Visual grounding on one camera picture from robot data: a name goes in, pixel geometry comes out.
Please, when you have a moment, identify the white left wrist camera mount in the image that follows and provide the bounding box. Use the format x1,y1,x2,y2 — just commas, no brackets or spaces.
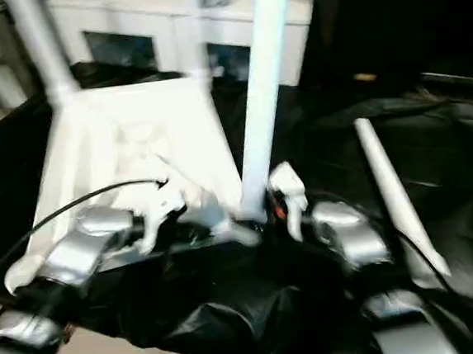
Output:
129,177,191,255

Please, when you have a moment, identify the white plastic table top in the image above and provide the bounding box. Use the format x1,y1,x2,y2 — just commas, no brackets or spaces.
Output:
0,70,267,296

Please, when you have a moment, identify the white glass-door sideboard cabinet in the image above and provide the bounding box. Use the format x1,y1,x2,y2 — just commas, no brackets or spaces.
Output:
45,0,320,106

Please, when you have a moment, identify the black work mat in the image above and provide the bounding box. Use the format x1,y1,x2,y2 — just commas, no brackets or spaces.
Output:
0,26,473,354

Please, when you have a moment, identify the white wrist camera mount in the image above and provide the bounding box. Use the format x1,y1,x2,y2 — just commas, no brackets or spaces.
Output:
266,160,311,243
129,177,191,255

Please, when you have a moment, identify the white plastic table leg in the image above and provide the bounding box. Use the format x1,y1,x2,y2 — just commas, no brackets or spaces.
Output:
220,0,314,227
353,111,453,295
3,0,84,113
187,0,216,89

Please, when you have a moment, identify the black backdrop cloth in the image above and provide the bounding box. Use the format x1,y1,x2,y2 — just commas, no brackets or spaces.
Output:
291,0,473,106

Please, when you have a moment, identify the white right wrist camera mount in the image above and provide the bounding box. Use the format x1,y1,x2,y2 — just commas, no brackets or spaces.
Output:
266,160,311,243

